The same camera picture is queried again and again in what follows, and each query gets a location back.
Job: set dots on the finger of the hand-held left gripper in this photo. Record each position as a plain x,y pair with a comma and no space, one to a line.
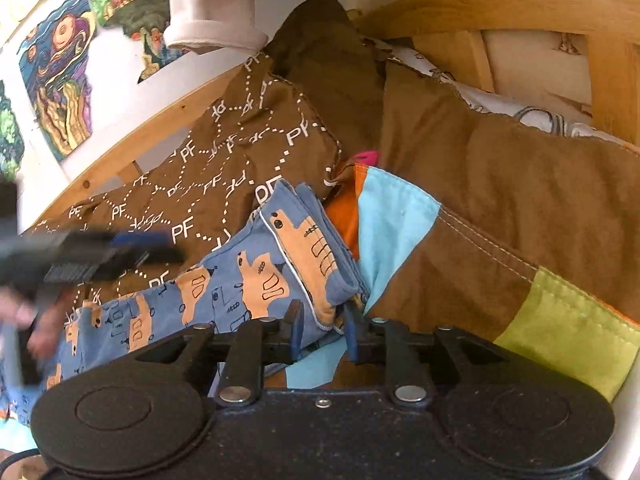
75,270
135,242

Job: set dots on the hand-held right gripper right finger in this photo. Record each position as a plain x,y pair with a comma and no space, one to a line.
354,340

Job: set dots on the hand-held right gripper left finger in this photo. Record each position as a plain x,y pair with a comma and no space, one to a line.
297,330

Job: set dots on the blue orange printed pants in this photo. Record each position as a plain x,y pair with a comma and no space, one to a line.
235,290

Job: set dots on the person's left hand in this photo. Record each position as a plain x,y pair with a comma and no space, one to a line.
50,327

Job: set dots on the brown dotted-pattern blanket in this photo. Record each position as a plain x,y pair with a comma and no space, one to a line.
225,125

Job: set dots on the brown patchwork blanket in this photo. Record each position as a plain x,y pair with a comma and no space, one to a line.
500,195

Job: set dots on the floral patterned cloth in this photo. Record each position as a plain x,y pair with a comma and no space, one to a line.
125,0

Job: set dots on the white fleece garment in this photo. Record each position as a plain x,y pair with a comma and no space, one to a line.
210,10

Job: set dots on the white printed bed sheet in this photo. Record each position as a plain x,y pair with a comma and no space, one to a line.
500,100

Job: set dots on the green foliage wall poster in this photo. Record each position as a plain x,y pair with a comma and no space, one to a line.
9,130

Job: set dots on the blue swirl wall poster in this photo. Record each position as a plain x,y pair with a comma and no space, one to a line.
55,75

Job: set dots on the dark figure wall poster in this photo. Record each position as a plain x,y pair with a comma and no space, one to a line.
160,55

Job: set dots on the wooden bed frame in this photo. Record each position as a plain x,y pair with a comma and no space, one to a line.
520,5

